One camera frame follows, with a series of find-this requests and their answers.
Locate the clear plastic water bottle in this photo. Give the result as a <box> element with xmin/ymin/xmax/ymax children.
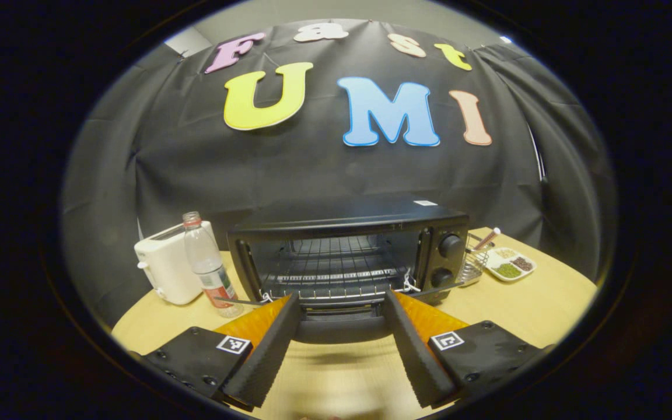
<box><xmin>182</xmin><ymin>211</ymin><xmax>245</xmax><ymax>319</ymax></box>

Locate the black backdrop cloth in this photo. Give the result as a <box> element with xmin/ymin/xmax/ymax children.
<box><xmin>62</xmin><ymin>17</ymin><xmax>618</xmax><ymax>327</ymax></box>

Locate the white toaster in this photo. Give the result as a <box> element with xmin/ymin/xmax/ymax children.
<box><xmin>134</xmin><ymin>221</ymin><xmax>220</xmax><ymax>306</ymax></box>

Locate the black electric oven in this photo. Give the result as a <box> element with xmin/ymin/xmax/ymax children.
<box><xmin>213</xmin><ymin>197</ymin><xmax>470</xmax><ymax>345</ymax></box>

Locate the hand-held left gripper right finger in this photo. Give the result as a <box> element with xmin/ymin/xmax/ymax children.
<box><xmin>384</xmin><ymin>289</ymin><xmax>548</xmax><ymax>409</ymax></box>

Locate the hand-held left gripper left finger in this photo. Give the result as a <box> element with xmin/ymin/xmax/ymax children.
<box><xmin>136</xmin><ymin>293</ymin><xmax>303</xmax><ymax>410</ymax></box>

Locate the white divided dish with beans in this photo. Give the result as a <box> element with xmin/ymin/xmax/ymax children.
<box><xmin>484</xmin><ymin>246</ymin><xmax>538</xmax><ymax>284</ymax></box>

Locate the metal wire basket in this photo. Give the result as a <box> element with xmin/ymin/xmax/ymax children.
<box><xmin>457</xmin><ymin>232</ymin><xmax>496</xmax><ymax>288</ymax></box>

